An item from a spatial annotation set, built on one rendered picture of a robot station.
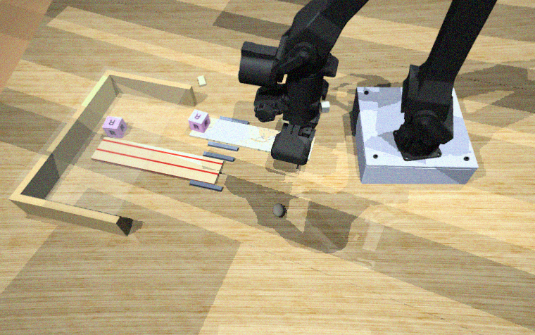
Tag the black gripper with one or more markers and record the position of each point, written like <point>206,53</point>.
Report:
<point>293,143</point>

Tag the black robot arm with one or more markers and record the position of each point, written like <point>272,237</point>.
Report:
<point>304,55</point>

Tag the cream speckled strip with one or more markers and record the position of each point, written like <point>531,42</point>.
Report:
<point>237,134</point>

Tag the white flat strip with red lines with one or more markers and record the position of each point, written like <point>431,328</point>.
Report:
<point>185,166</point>

